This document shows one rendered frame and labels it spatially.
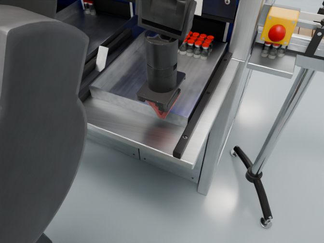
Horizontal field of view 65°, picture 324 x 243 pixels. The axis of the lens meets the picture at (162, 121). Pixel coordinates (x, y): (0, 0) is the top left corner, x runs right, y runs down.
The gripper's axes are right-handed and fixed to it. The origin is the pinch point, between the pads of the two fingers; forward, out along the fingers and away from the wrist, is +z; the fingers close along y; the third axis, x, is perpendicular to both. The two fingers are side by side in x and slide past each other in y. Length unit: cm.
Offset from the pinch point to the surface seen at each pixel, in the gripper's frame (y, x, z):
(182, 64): 22.8, 4.1, 2.4
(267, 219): 30, -44, 85
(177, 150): -7.2, -6.9, 0.4
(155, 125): -1.5, 0.9, 2.5
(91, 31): 27.7, 39.8, 2.4
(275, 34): 28.8, -17.3, -9.0
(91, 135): 32, 62, 76
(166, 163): 32, 13, 74
